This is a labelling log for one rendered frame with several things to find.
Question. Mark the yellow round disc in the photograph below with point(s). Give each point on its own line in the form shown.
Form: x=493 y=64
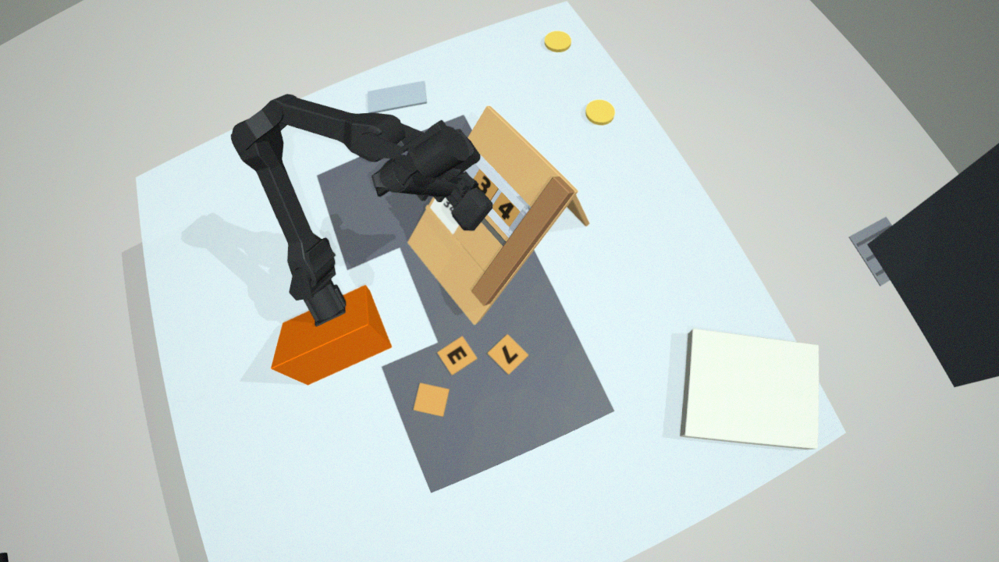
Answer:
x=600 y=112
x=557 y=41

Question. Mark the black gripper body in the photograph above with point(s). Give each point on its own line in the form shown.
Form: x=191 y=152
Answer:
x=470 y=208

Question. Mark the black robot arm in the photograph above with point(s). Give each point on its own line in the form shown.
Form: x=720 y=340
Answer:
x=372 y=136

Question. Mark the white paper ticket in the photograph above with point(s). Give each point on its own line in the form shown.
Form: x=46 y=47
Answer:
x=443 y=211

